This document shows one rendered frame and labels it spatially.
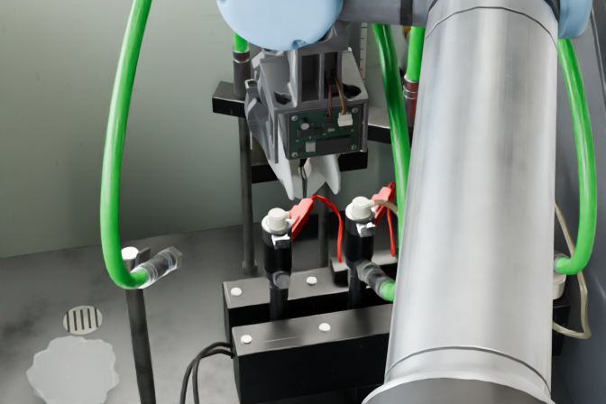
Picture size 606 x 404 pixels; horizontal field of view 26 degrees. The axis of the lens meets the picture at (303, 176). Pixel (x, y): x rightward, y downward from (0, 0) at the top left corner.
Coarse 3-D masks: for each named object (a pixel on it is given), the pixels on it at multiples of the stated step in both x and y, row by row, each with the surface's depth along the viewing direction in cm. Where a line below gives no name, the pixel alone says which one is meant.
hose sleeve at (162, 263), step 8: (160, 256) 115; (168, 256) 116; (144, 264) 111; (152, 264) 112; (160, 264) 113; (168, 264) 115; (152, 272) 111; (160, 272) 112; (168, 272) 116; (152, 280) 111
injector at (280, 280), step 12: (264, 228) 122; (288, 228) 122; (264, 240) 123; (264, 252) 125; (276, 252) 124; (288, 252) 124; (264, 264) 126; (276, 264) 125; (288, 264) 125; (276, 276) 124; (288, 276) 124; (276, 288) 128; (288, 288) 128; (276, 300) 129; (276, 312) 130
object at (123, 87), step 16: (144, 0) 98; (144, 16) 98; (128, 32) 98; (128, 48) 97; (240, 48) 133; (128, 64) 97; (128, 80) 97; (112, 96) 97; (128, 96) 97; (112, 112) 97; (128, 112) 98; (112, 128) 97; (112, 144) 97; (112, 160) 97; (112, 176) 97; (112, 192) 98; (112, 208) 98; (112, 224) 99; (112, 240) 100; (112, 256) 101; (112, 272) 102; (128, 272) 104; (144, 272) 110; (128, 288) 106
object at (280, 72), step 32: (256, 64) 99; (288, 64) 98; (320, 64) 92; (352, 64) 98; (288, 96) 95; (320, 96) 94; (352, 96) 95; (288, 128) 95; (320, 128) 96; (352, 128) 97; (288, 160) 98
